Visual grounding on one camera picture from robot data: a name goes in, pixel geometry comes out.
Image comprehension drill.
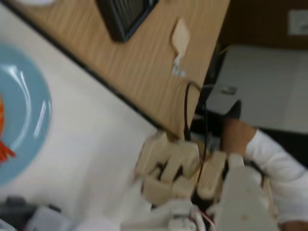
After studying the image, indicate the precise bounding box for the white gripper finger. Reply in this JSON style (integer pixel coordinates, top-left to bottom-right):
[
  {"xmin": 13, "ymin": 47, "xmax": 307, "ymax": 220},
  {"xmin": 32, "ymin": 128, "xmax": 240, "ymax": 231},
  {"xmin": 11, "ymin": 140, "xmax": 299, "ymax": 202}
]
[
  {"xmin": 167, "ymin": 201, "xmax": 210, "ymax": 231},
  {"xmin": 215, "ymin": 154, "xmax": 279, "ymax": 231}
]

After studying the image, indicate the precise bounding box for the shrimp nigiri sushi toy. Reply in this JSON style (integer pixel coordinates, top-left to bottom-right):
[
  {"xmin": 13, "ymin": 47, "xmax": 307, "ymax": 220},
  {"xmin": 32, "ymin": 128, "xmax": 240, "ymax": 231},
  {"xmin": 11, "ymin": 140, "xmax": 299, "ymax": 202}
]
[{"xmin": 0, "ymin": 93, "xmax": 16, "ymax": 167}]

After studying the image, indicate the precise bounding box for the white sleeved forearm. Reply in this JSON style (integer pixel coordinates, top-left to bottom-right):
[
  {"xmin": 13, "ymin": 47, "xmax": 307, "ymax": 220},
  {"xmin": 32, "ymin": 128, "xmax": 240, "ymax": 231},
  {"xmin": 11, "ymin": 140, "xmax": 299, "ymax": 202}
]
[{"xmin": 244, "ymin": 129, "xmax": 308, "ymax": 225}]

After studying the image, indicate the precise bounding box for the blue round dish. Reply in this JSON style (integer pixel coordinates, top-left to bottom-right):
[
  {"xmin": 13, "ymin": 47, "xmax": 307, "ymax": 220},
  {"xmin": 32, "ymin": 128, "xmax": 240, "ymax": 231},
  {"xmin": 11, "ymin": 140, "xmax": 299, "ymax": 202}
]
[{"xmin": 0, "ymin": 43, "xmax": 52, "ymax": 186}]

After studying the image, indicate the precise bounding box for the person's hand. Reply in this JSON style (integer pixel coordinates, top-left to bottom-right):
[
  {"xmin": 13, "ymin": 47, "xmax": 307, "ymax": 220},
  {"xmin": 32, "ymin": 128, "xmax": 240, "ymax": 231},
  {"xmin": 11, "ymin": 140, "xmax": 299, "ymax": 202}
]
[{"xmin": 221, "ymin": 118, "xmax": 257, "ymax": 155}]

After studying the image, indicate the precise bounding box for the grey computer case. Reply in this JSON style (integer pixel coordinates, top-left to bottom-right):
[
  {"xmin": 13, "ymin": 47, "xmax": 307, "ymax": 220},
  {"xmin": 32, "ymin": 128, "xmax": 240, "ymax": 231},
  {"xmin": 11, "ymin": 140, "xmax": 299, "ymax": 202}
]
[{"xmin": 205, "ymin": 84, "xmax": 241, "ymax": 116}]

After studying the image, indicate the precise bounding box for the wooden desk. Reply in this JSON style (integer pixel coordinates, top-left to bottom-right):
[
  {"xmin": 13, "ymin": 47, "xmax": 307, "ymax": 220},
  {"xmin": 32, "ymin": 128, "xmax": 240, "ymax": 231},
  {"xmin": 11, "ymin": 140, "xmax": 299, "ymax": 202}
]
[{"xmin": 7, "ymin": 0, "xmax": 231, "ymax": 141}]

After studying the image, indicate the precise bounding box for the beige paper tag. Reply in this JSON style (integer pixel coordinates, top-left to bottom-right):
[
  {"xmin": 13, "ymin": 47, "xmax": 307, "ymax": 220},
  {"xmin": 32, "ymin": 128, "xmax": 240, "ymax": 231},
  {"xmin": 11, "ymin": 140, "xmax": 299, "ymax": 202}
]
[{"xmin": 171, "ymin": 18, "xmax": 191, "ymax": 76}]

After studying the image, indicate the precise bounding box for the brown cabinet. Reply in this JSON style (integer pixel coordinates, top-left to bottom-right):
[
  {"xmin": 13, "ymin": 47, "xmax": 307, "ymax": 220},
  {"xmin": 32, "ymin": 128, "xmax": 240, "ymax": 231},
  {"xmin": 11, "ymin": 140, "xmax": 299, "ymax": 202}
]
[{"xmin": 220, "ymin": 0, "xmax": 308, "ymax": 51}]

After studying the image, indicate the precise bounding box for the white paper label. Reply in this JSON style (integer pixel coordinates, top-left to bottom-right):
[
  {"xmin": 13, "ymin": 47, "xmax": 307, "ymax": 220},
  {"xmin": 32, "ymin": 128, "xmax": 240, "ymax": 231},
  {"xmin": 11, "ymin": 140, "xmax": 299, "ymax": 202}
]
[{"xmin": 288, "ymin": 9, "xmax": 308, "ymax": 36}]

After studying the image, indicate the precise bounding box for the black ribbed device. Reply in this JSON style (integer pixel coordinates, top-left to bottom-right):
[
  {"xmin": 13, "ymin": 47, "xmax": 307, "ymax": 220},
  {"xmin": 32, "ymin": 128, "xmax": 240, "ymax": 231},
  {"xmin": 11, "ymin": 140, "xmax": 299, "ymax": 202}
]
[{"xmin": 96, "ymin": 0, "xmax": 159, "ymax": 43}]

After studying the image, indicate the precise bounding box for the thin black cable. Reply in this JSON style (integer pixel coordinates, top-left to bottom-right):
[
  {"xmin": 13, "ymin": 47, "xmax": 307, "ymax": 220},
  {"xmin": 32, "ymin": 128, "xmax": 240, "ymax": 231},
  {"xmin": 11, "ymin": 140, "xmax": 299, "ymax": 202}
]
[{"xmin": 183, "ymin": 82, "xmax": 203, "ymax": 141}]

